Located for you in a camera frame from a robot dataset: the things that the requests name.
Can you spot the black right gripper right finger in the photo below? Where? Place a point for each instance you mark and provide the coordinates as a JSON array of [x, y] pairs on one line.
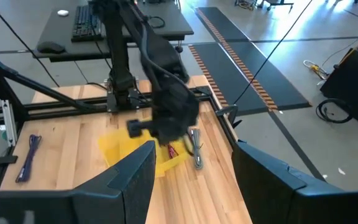
[[291, 199]]

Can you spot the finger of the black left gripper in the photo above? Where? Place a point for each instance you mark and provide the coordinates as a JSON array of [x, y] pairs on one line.
[[134, 128]]

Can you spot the black computer mouse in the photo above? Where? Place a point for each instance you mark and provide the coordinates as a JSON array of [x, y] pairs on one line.
[[51, 47]]

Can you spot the yellow translucent plastic bin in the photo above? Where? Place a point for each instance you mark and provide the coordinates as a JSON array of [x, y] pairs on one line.
[[120, 149]]

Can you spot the aluminium frame bracket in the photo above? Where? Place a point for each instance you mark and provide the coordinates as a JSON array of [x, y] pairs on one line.
[[9, 124]]

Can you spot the black keyboard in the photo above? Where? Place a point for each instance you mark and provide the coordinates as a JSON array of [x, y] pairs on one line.
[[84, 23]]

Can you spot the blue purple pen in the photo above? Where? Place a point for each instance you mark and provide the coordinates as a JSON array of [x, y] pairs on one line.
[[30, 155]]

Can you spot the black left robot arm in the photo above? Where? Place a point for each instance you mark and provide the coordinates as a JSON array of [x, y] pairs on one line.
[[118, 62]]

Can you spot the small white puck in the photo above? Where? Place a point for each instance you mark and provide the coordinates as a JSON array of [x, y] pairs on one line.
[[62, 13]]

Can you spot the grey black table clamp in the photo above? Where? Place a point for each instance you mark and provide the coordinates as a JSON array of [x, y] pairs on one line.
[[228, 112]]

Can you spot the black floor mat orange stripe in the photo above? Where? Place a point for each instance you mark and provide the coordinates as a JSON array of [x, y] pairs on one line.
[[275, 84], [228, 71]]

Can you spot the large black box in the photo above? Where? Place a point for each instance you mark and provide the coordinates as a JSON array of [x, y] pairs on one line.
[[356, 87]]

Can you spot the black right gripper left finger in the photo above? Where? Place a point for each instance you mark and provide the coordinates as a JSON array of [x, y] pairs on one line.
[[73, 205]]

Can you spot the black desk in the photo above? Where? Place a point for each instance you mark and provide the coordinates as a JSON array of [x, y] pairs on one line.
[[54, 31]]

